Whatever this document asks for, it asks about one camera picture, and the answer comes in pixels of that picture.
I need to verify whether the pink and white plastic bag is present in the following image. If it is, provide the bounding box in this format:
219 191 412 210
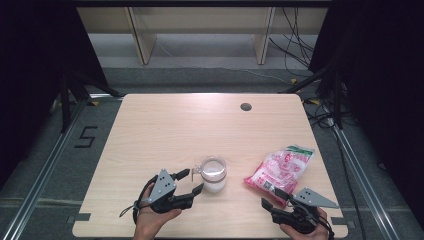
243 144 315 208

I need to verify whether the black metal stand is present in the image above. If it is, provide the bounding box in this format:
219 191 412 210
59 68 125 135
279 61 346 130

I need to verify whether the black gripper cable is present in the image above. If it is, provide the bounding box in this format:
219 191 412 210
119 174 159 225
313 213 336 240

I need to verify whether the black curtain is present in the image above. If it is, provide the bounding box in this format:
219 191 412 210
0 0 110 189
308 0 424 223

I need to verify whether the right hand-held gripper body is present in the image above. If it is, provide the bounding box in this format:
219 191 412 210
271 187 340 235

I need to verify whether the person's left hand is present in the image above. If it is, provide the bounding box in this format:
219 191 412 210
133 182 183 240

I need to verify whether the black hanging cable bundle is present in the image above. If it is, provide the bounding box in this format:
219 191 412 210
268 6 317 78

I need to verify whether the person's right hand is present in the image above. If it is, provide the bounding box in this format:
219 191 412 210
279 207 330 240

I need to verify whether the black floor cable bundle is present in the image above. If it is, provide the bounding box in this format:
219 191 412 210
303 98 338 130

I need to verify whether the clear glass cup with handle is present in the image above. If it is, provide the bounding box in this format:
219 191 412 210
190 155 228 194

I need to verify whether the metal floor rail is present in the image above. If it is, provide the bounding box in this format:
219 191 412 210
0 97 93 240
328 123 424 240

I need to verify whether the light wooden shelf unit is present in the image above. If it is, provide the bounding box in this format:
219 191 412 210
76 6 329 66

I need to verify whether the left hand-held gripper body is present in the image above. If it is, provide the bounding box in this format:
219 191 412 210
146 168 195 215

